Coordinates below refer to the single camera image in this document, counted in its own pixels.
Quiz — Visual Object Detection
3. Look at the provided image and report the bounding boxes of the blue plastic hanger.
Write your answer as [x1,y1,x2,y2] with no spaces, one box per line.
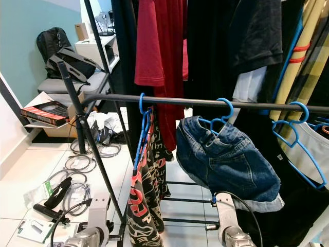
[272,101,329,190]
[133,93,156,178]
[196,98,235,138]

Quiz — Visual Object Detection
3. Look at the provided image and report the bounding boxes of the black red patterned shorts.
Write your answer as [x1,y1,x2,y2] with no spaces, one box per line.
[127,111,173,247]

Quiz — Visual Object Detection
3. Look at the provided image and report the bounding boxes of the red black product box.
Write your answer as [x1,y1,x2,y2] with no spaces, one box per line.
[21,101,70,127]

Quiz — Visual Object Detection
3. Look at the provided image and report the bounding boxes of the brown cardboard box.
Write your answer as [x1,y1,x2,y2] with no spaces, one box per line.
[23,92,80,130]

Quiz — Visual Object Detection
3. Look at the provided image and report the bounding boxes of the grey padded seat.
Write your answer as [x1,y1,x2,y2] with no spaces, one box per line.
[37,77,108,96]

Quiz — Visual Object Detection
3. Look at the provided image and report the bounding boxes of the white crumpled plastic bag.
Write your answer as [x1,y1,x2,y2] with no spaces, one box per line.
[86,111,126,145]

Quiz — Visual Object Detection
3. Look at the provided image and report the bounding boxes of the white adapter package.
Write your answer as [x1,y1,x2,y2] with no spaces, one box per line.
[16,219,54,243]

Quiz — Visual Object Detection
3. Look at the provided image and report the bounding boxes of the white cabinet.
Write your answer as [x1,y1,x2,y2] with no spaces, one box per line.
[75,23,119,78]

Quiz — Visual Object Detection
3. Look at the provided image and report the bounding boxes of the small brown box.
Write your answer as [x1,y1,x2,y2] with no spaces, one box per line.
[75,22,89,41]

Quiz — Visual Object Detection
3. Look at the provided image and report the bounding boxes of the black coat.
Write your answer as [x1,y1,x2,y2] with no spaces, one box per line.
[111,0,140,111]

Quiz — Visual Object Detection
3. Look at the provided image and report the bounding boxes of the dark red shirt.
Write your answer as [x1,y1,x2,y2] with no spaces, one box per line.
[134,0,188,152]

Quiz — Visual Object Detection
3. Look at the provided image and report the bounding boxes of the black metal clothes rack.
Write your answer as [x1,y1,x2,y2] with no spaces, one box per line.
[57,0,329,242]

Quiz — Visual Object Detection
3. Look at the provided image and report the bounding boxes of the long black garment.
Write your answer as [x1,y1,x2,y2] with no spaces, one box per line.
[185,0,329,247]

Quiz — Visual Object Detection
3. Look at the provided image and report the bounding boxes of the blue denim shorts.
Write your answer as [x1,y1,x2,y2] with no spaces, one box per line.
[175,116,286,213]

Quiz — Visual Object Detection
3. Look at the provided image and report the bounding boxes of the pale blue garment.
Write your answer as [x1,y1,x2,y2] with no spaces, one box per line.
[232,66,268,103]

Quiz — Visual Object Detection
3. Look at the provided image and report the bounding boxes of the dark grey t-shirt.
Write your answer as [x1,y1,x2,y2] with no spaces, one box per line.
[229,0,283,75]

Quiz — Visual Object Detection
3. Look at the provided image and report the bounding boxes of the light grey garment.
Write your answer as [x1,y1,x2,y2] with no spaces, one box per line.
[285,122,329,181]

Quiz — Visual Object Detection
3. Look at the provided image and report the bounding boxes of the grey coiled cable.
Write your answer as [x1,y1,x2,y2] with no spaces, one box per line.
[64,154,99,174]
[69,142,115,158]
[49,172,89,213]

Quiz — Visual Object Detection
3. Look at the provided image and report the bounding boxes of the black stick handle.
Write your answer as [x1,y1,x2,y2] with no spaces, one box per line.
[33,203,70,226]

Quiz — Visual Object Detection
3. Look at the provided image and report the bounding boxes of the black charger white cable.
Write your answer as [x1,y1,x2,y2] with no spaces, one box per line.
[77,222,91,235]

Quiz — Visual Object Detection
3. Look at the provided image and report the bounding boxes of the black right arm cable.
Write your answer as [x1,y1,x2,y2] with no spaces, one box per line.
[212,191,264,247]

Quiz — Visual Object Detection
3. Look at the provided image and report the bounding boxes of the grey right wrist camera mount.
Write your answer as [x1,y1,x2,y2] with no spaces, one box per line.
[215,193,238,231]

